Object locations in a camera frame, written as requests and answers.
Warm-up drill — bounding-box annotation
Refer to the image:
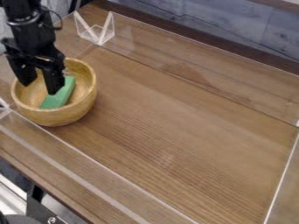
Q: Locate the clear acrylic front wall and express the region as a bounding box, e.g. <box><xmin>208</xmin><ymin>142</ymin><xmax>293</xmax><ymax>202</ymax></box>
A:
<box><xmin>0</xmin><ymin>109</ymin><xmax>200</xmax><ymax>224</ymax></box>

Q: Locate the black metal table leg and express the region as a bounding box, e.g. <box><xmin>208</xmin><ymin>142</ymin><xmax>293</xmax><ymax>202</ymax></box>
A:
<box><xmin>24</xmin><ymin>185</ymin><xmax>80</xmax><ymax>224</ymax></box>

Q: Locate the clear acrylic corner bracket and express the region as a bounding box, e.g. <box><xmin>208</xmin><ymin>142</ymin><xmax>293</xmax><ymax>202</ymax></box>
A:
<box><xmin>73</xmin><ymin>11</ymin><xmax>114</xmax><ymax>46</ymax></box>

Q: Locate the black cable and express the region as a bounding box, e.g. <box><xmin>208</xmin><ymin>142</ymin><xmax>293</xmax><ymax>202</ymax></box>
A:
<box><xmin>40</xmin><ymin>7</ymin><xmax>64</xmax><ymax>31</ymax></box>

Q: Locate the clear acrylic wall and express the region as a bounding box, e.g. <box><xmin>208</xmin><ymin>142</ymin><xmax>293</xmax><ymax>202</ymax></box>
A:
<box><xmin>0</xmin><ymin>109</ymin><xmax>200</xmax><ymax>224</ymax></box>
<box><xmin>264</xmin><ymin>141</ymin><xmax>299</xmax><ymax>224</ymax></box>

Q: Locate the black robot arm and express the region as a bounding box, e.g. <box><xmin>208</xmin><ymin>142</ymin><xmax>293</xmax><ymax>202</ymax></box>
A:
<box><xmin>0</xmin><ymin>0</ymin><xmax>65</xmax><ymax>95</ymax></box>

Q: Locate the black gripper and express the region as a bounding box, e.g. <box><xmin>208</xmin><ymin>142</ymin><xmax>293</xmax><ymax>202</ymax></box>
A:
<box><xmin>1</xmin><ymin>12</ymin><xmax>65</xmax><ymax>95</ymax></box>

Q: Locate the wooden bowl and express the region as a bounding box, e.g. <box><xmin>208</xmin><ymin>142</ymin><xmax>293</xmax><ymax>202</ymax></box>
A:
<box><xmin>10</xmin><ymin>58</ymin><xmax>97</xmax><ymax>127</ymax></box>

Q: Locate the clear acrylic right wall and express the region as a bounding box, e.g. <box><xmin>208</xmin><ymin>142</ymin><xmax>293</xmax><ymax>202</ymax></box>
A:
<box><xmin>264</xmin><ymin>141</ymin><xmax>299</xmax><ymax>224</ymax></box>

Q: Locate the green rectangular stick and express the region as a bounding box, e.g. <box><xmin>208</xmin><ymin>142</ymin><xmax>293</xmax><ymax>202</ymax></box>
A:
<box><xmin>40</xmin><ymin>76</ymin><xmax>76</xmax><ymax>109</ymax></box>

